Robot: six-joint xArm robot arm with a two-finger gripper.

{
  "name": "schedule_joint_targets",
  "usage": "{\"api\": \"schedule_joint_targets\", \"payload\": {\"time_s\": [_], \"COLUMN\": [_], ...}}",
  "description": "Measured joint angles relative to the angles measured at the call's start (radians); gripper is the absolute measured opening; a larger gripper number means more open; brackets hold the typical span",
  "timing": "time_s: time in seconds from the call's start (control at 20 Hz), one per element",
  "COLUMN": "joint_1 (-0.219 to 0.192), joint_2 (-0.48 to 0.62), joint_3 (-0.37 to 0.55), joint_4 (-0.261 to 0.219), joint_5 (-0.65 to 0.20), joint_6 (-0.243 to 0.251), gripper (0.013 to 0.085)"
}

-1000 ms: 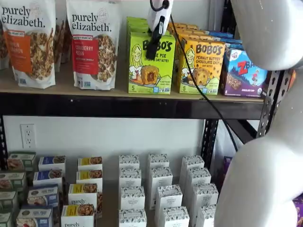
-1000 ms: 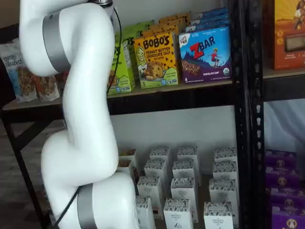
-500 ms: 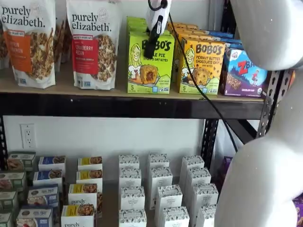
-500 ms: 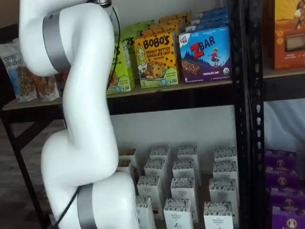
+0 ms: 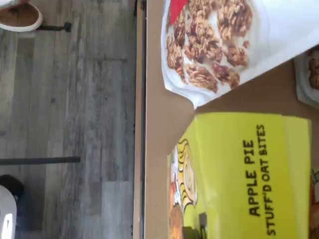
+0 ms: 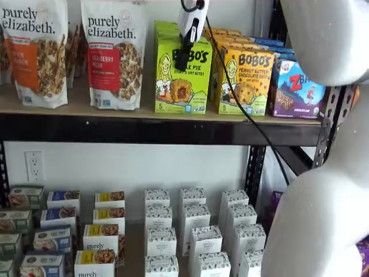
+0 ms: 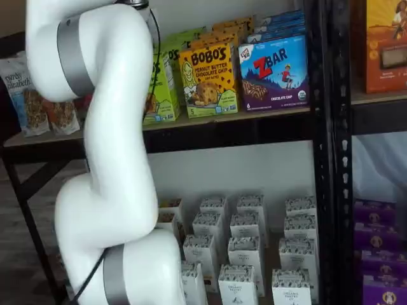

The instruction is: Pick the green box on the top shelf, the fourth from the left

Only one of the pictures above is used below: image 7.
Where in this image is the orange carton box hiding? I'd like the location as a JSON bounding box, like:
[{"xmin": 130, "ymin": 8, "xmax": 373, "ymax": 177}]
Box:
[{"xmin": 364, "ymin": 0, "xmax": 407, "ymax": 95}]

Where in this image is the white patterned carton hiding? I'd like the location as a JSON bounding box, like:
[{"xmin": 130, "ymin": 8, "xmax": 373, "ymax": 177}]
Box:
[
  {"xmin": 191, "ymin": 212, "xmax": 223, "ymax": 242},
  {"xmin": 183, "ymin": 234, "xmax": 215, "ymax": 274},
  {"xmin": 236, "ymin": 194, "xmax": 266, "ymax": 220},
  {"xmin": 283, "ymin": 213, "xmax": 320, "ymax": 242},
  {"xmin": 180, "ymin": 261, "xmax": 209, "ymax": 305},
  {"xmin": 271, "ymin": 269, "xmax": 313, "ymax": 305},
  {"xmin": 229, "ymin": 213, "xmax": 261, "ymax": 242},
  {"xmin": 227, "ymin": 236, "xmax": 262, "ymax": 287},
  {"xmin": 278, "ymin": 238, "xmax": 317, "ymax": 274},
  {"xmin": 217, "ymin": 264, "xmax": 258, "ymax": 305},
  {"xmin": 284, "ymin": 196, "xmax": 317, "ymax": 220},
  {"xmin": 199, "ymin": 197, "xmax": 229, "ymax": 219}
]

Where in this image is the yellow Bobo's peanut butter box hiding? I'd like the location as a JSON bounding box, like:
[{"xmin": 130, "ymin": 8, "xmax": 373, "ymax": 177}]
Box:
[
  {"xmin": 197, "ymin": 31, "xmax": 246, "ymax": 46},
  {"xmin": 178, "ymin": 42, "xmax": 239, "ymax": 119},
  {"xmin": 205, "ymin": 23, "xmax": 252, "ymax": 37},
  {"xmin": 212, "ymin": 15, "xmax": 256, "ymax": 31}
]

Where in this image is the black cable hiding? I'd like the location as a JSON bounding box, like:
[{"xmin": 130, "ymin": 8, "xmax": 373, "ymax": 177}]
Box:
[
  {"xmin": 148, "ymin": 6, "xmax": 162, "ymax": 98},
  {"xmin": 71, "ymin": 250, "xmax": 106, "ymax": 302}
]

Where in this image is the granola bag blue label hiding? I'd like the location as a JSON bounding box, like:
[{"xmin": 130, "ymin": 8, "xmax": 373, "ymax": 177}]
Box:
[{"xmin": 0, "ymin": 50, "xmax": 52, "ymax": 139}]

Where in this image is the translucent plastic sheet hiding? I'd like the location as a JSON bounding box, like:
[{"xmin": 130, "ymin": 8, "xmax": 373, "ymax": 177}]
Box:
[{"xmin": 352, "ymin": 133, "xmax": 407, "ymax": 203}]

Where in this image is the blue purple Zbar box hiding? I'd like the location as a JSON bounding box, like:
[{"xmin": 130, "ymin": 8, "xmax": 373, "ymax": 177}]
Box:
[
  {"xmin": 238, "ymin": 34, "xmax": 310, "ymax": 112},
  {"xmin": 247, "ymin": 26, "xmax": 308, "ymax": 41},
  {"xmin": 258, "ymin": 10, "xmax": 305, "ymax": 25},
  {"xmin": 253, "ymin": 18, "xmax": 307, "ymax": 33}
]

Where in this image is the green Bobo's apple pie box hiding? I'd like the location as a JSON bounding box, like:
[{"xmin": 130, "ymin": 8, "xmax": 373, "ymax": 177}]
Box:
[
  {"xmin": 171, "ymin": 26, "xmax": 208, "ymax": 41},
  {"xmin": 142, "ymin": 52, "xmax": 181, "ymax": 126},
  {"xmin": 160, "ymin": 34, "xmax": 198, "ymax": 52}
]

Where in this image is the black metal shelving rack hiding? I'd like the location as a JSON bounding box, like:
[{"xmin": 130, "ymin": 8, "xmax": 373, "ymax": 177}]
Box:
[
  {"xmin": 333, "ymin": 0, "xmax": 407, "ymax": 305},
  {"xmin": 0, "ymin": 0, "xmax": 335, "ymax": 305}
]

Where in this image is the purple snack box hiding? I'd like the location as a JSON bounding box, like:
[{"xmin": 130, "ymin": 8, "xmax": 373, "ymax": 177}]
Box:
[
  {"xmin": 360, "ymin": 250, "xmax": 407, "ymax": 278},
  {"xmin": 353, "ymin": 222, "xmax": 399, "ymax": 252},
  {"xmin": 354, "ymin": 199, "xmax": 397, "ymax": 225},
  {"xmin": 362, "ymin": 274, "xmax": 407, "ymax": 305}
]

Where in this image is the yellow white granola box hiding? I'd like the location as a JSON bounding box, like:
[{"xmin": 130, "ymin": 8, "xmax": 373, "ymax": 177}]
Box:
[
  {"xmin": 158, "ymin": 198, "xmax": 184, "ymax": 220},
  {"xmin": 155, "ymin": 212, "xmax": 178, "ymax": 235}
]

